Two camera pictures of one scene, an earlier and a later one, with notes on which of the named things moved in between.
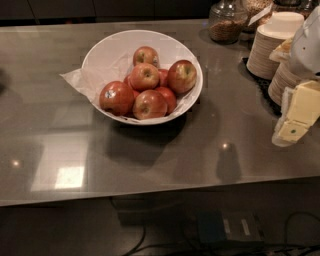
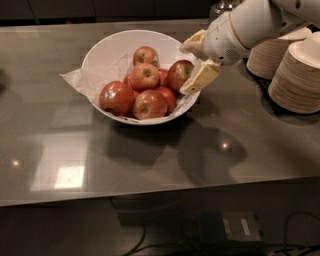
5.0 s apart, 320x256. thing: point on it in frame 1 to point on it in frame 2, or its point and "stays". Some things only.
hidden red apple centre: (163, 73) stays
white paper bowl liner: (91, 79) stays
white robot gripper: (307, 50) to (219, 40)
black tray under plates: (264, 85) stays
